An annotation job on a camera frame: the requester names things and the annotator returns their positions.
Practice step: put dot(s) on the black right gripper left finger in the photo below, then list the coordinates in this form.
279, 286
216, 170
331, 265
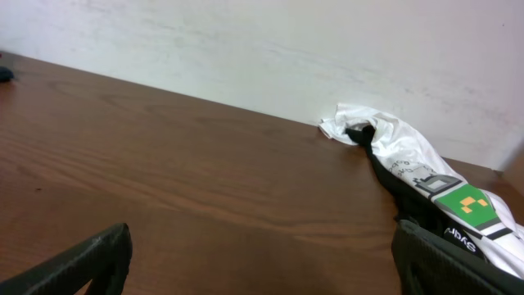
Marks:
100, 262

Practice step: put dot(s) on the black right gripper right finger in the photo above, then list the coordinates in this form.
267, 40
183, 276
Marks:
428, 264

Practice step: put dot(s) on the white printed t-shirt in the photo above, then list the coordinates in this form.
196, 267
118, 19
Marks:
405, 155

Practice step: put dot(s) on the black logo t-shirt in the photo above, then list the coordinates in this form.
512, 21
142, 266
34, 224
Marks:
412, 205

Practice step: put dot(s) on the dark blue folded garment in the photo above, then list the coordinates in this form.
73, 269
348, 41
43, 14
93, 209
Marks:
6, 74

